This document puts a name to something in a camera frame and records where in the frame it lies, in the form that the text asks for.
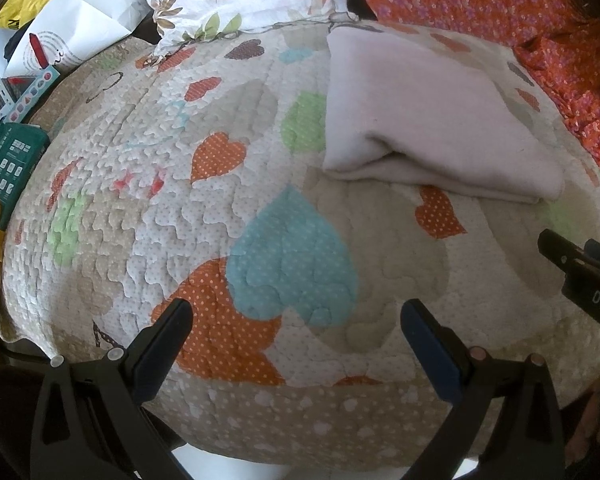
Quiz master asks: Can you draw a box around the heart-patterned quilt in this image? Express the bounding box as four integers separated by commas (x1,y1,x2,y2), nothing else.
0,20,600,461

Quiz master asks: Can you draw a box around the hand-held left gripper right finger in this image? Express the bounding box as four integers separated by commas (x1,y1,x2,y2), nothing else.
400,298,567,480

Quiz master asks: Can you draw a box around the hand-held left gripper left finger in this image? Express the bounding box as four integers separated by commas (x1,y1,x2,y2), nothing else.
30,297,195,480

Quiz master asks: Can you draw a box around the person's right forearm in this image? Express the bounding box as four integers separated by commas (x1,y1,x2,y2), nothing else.
572,370,600,467

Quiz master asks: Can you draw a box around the pale pink small garment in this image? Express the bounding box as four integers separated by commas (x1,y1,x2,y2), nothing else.
322,27,567,206

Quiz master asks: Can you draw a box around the white paper bag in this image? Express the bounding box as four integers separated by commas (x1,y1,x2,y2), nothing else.
2,0,152,81

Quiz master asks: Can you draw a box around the colourful printed box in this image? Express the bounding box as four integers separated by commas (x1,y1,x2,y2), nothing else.
0,67,63,126

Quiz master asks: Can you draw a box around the teal box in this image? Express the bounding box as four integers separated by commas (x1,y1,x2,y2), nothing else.
0,122,51,232

